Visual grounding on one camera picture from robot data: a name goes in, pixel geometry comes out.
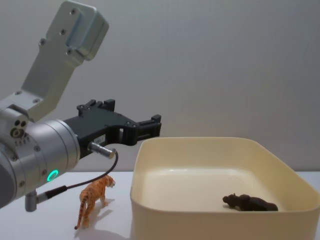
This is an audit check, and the dark brown animal toy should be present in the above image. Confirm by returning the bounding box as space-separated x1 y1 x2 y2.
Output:
222 192 279 212

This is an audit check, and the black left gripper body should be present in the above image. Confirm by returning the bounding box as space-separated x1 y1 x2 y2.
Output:
62 109 138 161

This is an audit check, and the white table cloth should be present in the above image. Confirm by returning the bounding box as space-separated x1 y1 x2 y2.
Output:
0 171 320 240

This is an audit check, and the orange striped tiger toy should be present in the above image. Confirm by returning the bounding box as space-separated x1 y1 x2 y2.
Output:
74 174 117 230

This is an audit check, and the thin dark gripper cable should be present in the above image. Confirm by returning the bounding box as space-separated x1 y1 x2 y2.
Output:
36 141 120 202

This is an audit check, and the cream plastic bin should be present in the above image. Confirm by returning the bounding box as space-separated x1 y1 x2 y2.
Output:
130 136 320 240

